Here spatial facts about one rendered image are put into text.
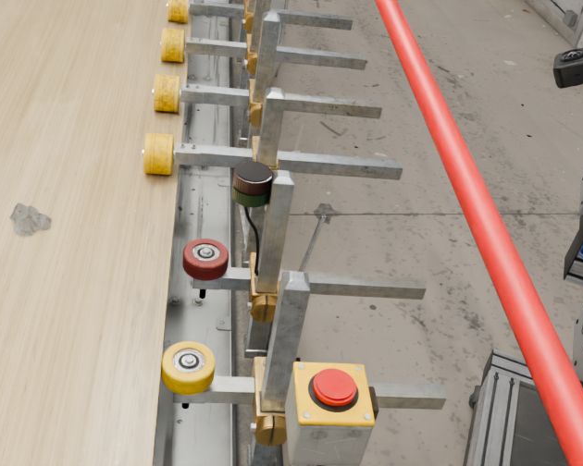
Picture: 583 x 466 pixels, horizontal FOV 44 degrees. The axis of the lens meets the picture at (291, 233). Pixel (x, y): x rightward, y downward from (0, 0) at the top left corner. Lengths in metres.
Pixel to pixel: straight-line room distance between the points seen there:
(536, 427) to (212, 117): 1.29
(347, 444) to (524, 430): 1.45
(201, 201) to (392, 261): 1.11
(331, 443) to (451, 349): 1.86
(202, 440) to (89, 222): 0.45
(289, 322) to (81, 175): 0.65
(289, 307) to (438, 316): 1.71
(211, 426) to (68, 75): 0.91
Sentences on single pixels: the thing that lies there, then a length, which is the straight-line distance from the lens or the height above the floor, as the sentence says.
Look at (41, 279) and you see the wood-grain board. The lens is 1.24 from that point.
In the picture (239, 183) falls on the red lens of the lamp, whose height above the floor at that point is 1.10.
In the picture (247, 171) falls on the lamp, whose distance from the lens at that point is 1.12.
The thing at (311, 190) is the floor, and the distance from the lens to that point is 3.06.
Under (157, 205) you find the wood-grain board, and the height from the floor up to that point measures 0.90.
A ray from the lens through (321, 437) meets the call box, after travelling 0.68.
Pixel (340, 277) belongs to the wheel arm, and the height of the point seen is 0.86.
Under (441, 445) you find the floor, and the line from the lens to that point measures 2.26.
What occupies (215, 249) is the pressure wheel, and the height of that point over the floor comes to 0.90.
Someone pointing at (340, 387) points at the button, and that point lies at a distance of 0.67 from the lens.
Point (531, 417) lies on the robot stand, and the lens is 2.15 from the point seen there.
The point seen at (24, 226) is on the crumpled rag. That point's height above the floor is 0.91.
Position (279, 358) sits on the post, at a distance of 1.01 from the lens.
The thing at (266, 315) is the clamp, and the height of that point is 0.84.
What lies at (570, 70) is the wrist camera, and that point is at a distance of 0.84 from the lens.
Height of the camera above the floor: 1.74
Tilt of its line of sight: 38 degrees down
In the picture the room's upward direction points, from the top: 10 degrees clockwise
